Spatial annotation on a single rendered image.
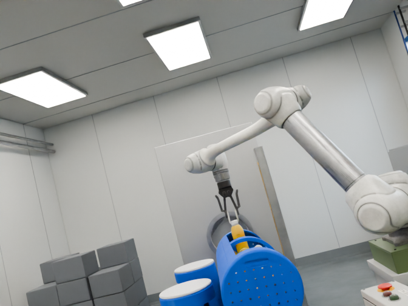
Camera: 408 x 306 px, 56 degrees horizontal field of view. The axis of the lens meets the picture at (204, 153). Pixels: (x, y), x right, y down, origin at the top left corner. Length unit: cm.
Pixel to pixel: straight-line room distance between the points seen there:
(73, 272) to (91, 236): 216
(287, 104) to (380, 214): 56
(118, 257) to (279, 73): 389
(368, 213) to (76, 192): 610
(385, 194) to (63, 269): 412
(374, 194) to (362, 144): 523
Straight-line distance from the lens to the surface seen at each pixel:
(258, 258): 140
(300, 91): 179
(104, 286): 487
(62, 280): 506
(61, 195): 727
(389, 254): 165
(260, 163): 270
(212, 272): 264
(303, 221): 653
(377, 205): 147
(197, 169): 197
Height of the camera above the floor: 145
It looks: 7 degrees up
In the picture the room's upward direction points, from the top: 15 degrees counter-clockwise
